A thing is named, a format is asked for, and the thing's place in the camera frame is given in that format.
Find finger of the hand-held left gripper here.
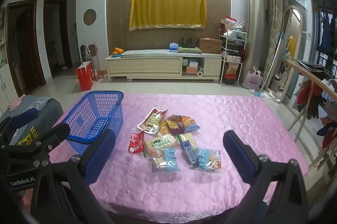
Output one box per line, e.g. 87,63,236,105
0,109,39,145
3,123,70,159

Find cream TV cabinet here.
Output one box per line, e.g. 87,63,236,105
105,50,223,82

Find white metal shelf rack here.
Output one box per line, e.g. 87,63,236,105
219,29,248,85

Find blue plastic basket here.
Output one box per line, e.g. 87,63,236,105
63,91,124,153

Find light blue chip packet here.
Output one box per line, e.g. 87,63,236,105
182,117,201,133

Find dark wooden door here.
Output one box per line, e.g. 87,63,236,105
5,0,46,97

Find yellow cloth cover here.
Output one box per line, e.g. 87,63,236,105
129,0,207,31

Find red broom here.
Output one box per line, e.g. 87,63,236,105
93,41,106,82

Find pink cloth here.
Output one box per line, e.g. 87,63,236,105
7,98,24,111

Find clear cartoon face packet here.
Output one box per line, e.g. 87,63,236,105
208,151,222,173

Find silver standing air conditioner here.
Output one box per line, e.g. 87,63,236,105
243,0,269,88

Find light blue wafer packet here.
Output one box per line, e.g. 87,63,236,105
195,148,211,169
162,148,181,172

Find brown cardboard box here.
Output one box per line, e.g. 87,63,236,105
199,38,223,54

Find white cabinet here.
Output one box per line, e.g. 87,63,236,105
0,8,12,114

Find person's left hand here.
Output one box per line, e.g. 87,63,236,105
20,187,36,207

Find black router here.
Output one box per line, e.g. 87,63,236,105
180,37,197,48

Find arched wooden mirror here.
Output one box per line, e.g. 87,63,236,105
266,5,303,106

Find blue stick snack packet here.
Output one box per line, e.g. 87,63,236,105
180,141,198,165

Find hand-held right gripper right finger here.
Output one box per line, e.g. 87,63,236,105
223,131,309,224

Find red paper bag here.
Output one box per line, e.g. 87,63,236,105
76,61,95,91

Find wooden folding rack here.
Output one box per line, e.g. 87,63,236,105
283,58,337,169

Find blue-grey lace cloth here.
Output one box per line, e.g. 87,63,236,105
0,95,54,119

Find pink bag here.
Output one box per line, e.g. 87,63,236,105
242,70,264,90

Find white slippers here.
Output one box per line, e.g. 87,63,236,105
263,91,282,103

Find blue handled mop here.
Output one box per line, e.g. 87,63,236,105
254,32,286,99

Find yellow orange snack packet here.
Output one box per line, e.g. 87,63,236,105
158,120,170,136

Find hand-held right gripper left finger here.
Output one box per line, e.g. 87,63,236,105
32,129,116,224

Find pink quilted tablecloth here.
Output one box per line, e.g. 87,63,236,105
49,92,308,224

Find large red silver snack packet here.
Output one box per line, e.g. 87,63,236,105
137,107,169,134

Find purple snack packet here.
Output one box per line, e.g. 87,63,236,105
168,121,185,135

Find hanging dark clothes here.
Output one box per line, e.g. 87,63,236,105
313,5,337,56

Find beige patterned curtain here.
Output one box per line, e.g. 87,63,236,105
259,0,283,88

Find green cushion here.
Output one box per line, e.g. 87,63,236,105
178,47,202,55

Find small red snack packet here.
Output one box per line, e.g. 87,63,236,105
128,132,145,154

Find grey garment yellow print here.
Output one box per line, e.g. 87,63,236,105
16,99,64,147

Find red garment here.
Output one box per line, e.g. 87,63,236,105
297,82,323,106

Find green white snack packet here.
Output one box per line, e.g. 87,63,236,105
144,134,179,152

